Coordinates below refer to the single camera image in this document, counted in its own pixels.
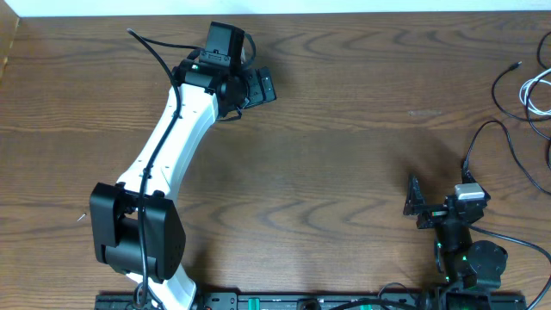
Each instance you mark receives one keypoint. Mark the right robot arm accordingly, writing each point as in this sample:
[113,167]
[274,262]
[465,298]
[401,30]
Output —
[472,269]

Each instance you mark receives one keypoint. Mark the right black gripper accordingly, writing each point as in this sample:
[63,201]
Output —
[415,205]

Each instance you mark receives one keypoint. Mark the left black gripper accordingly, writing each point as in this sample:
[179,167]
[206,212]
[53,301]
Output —
[253,78]

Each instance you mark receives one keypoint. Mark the cardboard panel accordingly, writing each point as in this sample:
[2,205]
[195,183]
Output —
[9,22]

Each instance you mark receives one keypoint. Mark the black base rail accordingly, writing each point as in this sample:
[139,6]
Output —
[233,301]

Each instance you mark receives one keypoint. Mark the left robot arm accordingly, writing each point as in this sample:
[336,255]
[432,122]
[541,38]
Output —
[136,228]

